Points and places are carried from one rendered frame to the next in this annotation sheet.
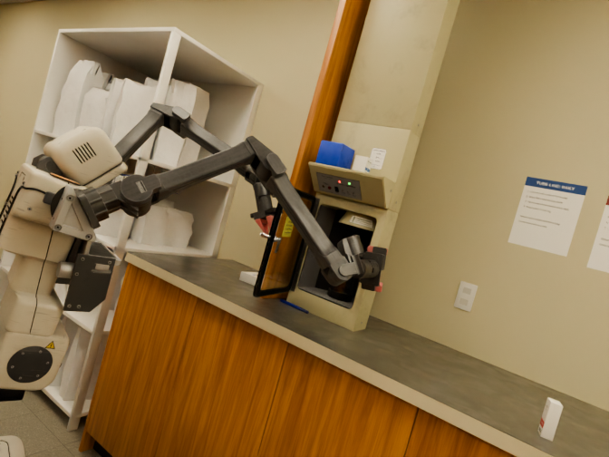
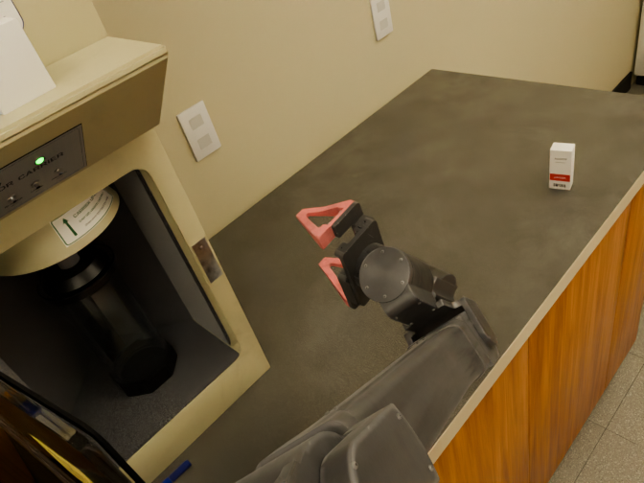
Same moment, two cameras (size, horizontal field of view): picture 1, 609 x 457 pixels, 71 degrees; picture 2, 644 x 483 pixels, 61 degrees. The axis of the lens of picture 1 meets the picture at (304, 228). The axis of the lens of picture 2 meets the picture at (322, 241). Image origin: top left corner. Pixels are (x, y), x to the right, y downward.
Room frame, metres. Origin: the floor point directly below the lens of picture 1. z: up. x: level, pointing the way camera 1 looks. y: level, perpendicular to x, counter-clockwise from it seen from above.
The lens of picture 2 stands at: (1.20, 0.24, 1.65)
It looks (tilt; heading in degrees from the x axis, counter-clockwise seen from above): 38 degrees down; 292
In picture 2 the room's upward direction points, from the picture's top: 18 degrees counter-clockwise
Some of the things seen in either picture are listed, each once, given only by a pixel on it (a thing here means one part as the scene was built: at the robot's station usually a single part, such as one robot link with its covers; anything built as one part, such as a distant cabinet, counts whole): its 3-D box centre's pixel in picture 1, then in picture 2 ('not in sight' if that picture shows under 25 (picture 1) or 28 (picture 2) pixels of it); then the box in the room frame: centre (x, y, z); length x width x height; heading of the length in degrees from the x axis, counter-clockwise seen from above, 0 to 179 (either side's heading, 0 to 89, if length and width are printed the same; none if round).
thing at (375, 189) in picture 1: (347, 184); (12, 168); (1.60, -0.11, 1.46); 0.32 x 0.12 x 0.10; 57
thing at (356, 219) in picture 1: (361, 221); (40, 210); (1.72, -0.21, 1.34); 0.18 x 0.18 x 0.05
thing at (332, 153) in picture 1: (335, 156); not in sight; (1.65, -0.04, 1.55); 0.10 x 0.10 x 0.09; 57
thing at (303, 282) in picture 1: (349, 256); (80, 297); (1.75, -0.21, 1.19); 0.26 x 0.24 x 0.35; 57
